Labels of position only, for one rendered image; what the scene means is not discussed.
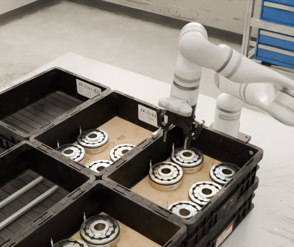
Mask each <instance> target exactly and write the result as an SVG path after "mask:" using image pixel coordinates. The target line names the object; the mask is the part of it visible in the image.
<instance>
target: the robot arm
mask: <svg viewBox="0 0 294 247"><path fill-rule="evenodd" d="M202 67H205V68H209V69H212V70H214V71H215V73H214V83H215V86H216V88H217V89H218V90H219V91H220V92H222V94H220V95H219V96H218V97H217V101H216V108H215V116H214V124H213V129H215V130H218V131H220V132H223V133H225V134H228V135H230V136H233V137H235V138H238V134H239V128H240V116H241V110H242V105H243V103H244V102H245V103H247V104H249V105H251V106H253V107H256V108H258V109H260V110H262V111H264V112H265V113H267V114H268V115H270V116H271V117H273V118H274V119H275V120H277V121H279V122H280V123H282V124H284V125H286V126H290V127H294V80H292V79H290V78H288V77H286V76H284V75H282V74H280V73H278V72H276V71H274V70H271V69H269V68H267V67H265V66H262V65H260V64H258V63H256V62H254V61H252V60H250V59H248V58H247V57H245V56H243V55H242V54H240V53H239V52H237V51H235V50H234V49H232V48H231V47H229V46H227V45H224V44H220V45H218V46H216V45H214V44H212V43H210V42H209V41H208V36H207V32H206V29H205V28H204V27H203V26H202V25H201V24H199V23H194V22H193V23H189V24H187V25H185V26H184V27H183V28H182V29H181V31H180V34H179V43H178V53H177V62H176V66H175V70H174V75H173V82H172V85H171V91H170V97H162V98H160V99H159V100H158V106H159V107H158V108H157V110H156V115H157V126H158V127H161V128H162V129H163V136H162V138H163V139H164V142H166V141H167V140H168V138H169V134H170V126H171V124H172V125H175V126H179V127H180V128H182V129H183V132H184V133H185V137H186V138H185V141H184V146H183V148H184V149H186V148H188V147H189V145H190V144H191V139H193V140H196V139H197V137H198V136H199V134H200V132H201V130H202V128H203V126H204V124H205V121H204V120H201V121H200V120H198V119H196V116H195V112H196V105H197V100H198V95H199V84H200V79H201V74H202ZM273 84H274V85H277V86H279V87H281V88H280V90H279V91H278V93H277V94H276V91H275V87H274V85H273ZM165 113H166V114H167V116H168V118H169V121H168V122H167V123H165V119H164V114H165ZM192 123H195V128H196V130H195V132H194V133H193V132H192Z"/></svg>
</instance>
